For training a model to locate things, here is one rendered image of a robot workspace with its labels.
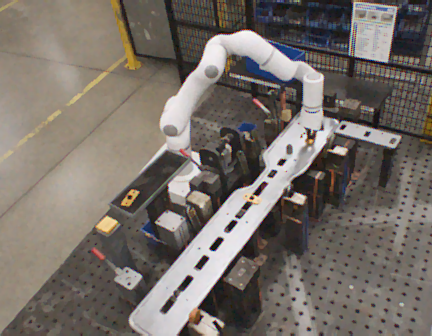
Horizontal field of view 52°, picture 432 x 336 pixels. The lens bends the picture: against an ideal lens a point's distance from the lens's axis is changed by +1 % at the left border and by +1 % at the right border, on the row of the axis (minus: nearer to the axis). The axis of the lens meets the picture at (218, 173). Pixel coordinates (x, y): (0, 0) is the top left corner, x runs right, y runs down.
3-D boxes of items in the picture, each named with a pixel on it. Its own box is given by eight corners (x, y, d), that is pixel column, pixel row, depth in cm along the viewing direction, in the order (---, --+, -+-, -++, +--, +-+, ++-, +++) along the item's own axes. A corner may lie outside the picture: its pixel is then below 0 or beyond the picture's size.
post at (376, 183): (391, 193, 221) (401, 149, 201) (369, 186, 226) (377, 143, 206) (396, 185, 224) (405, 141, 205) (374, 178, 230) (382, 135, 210)
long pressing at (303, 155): (171, 355, 144) (171, 353, 143) (122, 322, 155) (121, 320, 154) (342, 122, 221) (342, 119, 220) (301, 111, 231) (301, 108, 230)
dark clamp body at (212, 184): (223, 244, 211) (213, 188, 184) (201, 233, 217) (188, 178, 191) (235, 228, 217) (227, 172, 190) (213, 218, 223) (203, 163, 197)
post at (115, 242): (136, 300, 194) (108, 238, 164) (124, 292, 198) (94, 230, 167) (148, 286, 198) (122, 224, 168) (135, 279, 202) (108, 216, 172)
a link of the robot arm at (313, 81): (302, 95, 201) (303, 107, 194) (303, 70, 192) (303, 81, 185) (321, 94, 200) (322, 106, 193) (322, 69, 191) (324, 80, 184)
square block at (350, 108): (349, 163, 240) (355, 109, 215) (335, 159, 243) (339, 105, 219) (354, 155, 244) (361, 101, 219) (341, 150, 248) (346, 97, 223)
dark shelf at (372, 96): (377, 113, 220) (377, 108, 218) (227, 76, 263) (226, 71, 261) (392, 91, 232) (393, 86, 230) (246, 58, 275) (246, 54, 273)
